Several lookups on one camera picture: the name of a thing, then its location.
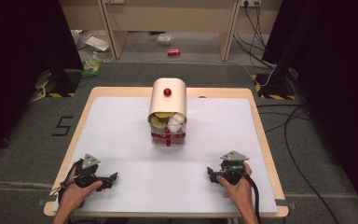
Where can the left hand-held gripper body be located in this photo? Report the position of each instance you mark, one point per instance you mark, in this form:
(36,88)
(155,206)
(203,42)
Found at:
(88,174)

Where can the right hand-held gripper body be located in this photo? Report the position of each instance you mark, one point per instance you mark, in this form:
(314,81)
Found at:
(232,169)

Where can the person's right hand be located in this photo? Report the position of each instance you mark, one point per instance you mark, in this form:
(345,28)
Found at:
(239,193)

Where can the person's left hand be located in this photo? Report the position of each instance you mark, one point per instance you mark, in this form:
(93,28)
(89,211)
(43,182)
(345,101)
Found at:
(74,194)

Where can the white piece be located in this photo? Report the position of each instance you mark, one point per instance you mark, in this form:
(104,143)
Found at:
(178,117)
(174,127)

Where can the yellow round piece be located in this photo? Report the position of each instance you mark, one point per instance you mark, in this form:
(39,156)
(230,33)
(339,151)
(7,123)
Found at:
(163,115)
(158,123)

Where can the stand base with striped tape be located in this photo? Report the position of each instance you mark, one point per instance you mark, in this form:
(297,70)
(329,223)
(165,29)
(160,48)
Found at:
(275,88)
(60,85)

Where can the green packet on floor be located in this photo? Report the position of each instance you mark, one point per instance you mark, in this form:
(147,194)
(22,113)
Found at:
(91,67)

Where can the red can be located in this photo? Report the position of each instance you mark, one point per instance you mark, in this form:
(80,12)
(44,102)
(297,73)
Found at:
(173,52)

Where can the white flat box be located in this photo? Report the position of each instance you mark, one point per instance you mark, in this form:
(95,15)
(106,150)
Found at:
(97,43)

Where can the black curtain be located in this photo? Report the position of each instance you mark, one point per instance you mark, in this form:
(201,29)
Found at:
(335,77)
(18,62)

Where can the clear plastic packet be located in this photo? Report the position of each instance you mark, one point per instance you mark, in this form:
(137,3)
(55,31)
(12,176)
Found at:
(164,39)

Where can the wooden desk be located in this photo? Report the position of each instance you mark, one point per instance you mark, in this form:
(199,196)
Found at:
(174,15)

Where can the white wall socket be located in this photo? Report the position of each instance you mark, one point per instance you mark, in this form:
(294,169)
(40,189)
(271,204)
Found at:
(250,2)

